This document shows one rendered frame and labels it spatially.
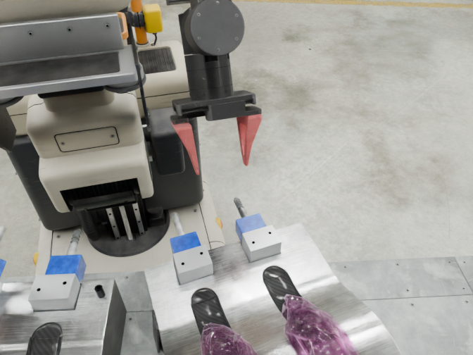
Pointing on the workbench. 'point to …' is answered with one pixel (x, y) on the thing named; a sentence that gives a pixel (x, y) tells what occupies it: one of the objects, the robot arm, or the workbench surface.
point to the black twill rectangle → (155, 331)
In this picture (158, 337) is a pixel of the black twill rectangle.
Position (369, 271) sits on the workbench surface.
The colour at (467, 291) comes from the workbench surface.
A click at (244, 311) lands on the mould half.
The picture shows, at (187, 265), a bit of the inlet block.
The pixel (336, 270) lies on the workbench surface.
